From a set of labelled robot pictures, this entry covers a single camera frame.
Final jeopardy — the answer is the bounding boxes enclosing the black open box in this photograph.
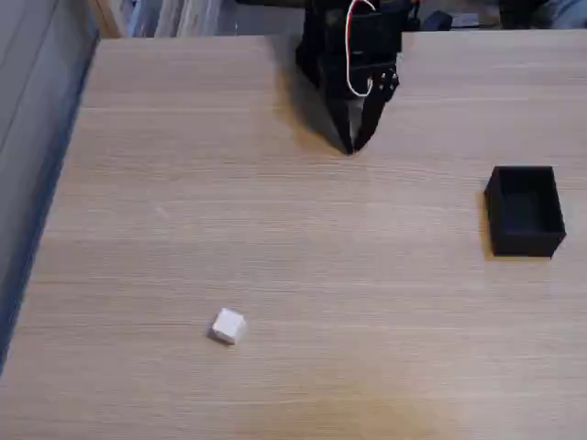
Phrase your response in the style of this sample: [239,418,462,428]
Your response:
[484,165,568,258]

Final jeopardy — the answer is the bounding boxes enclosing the wooden frame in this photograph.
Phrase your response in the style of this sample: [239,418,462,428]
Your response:
[86,0,127,39]

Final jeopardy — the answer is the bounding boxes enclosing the blue object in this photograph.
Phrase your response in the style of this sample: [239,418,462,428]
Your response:
[420,11,453,32]

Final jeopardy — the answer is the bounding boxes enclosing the pale hanging sheets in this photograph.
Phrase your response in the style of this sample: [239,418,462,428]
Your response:
[127,0,238,39]

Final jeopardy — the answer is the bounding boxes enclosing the white block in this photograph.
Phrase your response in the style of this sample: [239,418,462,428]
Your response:
[210,307,249,347]

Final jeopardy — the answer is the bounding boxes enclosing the person's leg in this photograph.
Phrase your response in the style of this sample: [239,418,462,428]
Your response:
[548,0,587,31]

